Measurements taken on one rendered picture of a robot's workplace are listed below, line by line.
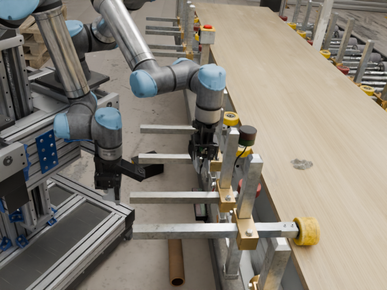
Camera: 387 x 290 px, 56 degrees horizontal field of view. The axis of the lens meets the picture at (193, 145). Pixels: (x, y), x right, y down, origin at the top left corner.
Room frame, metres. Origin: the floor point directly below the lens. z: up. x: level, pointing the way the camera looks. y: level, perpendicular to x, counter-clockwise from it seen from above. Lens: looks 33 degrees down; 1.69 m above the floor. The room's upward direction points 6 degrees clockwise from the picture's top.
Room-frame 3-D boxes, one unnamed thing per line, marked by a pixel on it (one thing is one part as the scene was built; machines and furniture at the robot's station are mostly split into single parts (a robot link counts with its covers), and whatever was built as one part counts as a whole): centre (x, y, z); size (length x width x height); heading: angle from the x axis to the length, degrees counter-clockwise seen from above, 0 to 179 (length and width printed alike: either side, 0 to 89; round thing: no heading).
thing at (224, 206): (1.00, -0.13, 0.85); 0.13 x 0.06 x 0.05; 9
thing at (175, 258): (1.35, 0.03, 0.04); 0.30 x 0.08 x 0.08; 9
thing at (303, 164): (1.15, -0.43, 0.91); 0.09 x 0.07 x 0.02; 92
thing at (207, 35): (1.77, -0.01, 1.18); 0.07 x 0.07 x 0.08; 9
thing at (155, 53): (2.45, 0.19, 0.83); 0.43 x 0.03 x 0.04; 99
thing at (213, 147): (0.92, -0.03, 1.13); 0.09 x 0.08 x 0.12; 9
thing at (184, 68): (0.99, 0.04, 1.28); 0.11 x 0.11 x 0.08; 38
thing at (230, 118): (1.49, -0.16, 0.85); 0.08 x 0.08 x 0.11
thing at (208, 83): (0.93, -0.03, 1.29); 0.09 x 0.08 x 0.11; 38
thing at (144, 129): (1.46, 0.04, 0.82); 0.43 x 0.03 x 0.04; 99
